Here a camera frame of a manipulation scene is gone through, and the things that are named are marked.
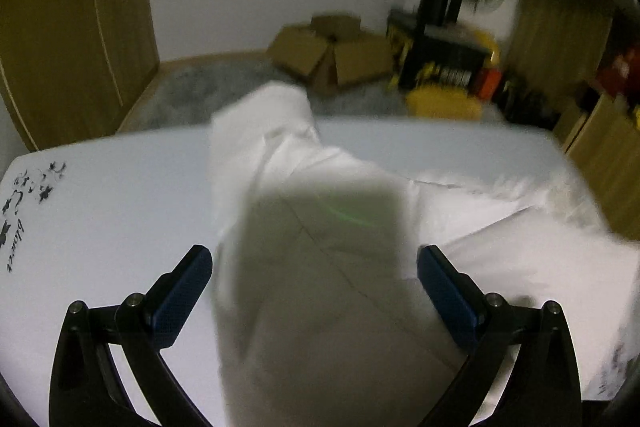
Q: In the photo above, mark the low wooden shelf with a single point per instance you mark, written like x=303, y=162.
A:
x=605, y=147

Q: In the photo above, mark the orange box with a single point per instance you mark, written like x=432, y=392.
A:
x=487, y=83

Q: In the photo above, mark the wooden wardrobe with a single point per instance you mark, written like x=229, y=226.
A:
x=65, y=22

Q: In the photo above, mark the red bag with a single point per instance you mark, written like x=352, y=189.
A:
x=622, y=69

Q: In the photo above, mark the open cardboard box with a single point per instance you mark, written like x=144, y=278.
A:
x=360, y=52
x=300, y=52

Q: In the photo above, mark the black box with yellow print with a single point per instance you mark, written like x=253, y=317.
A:
x=440, y=52

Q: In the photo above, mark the white puffer jacket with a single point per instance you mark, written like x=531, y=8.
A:
x=325, y=207

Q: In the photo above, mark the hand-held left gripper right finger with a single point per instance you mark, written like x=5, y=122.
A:
x=445, y=292

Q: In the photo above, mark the bed with pale blue sheet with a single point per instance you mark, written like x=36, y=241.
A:
x=125, y=187

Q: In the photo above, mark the wooden cabinet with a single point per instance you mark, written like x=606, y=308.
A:
x=560, y=37

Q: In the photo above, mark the dark clutter heap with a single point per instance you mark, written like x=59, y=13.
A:
x=530, y=102

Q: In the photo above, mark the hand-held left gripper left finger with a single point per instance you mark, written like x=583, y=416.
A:
x=186, y=287

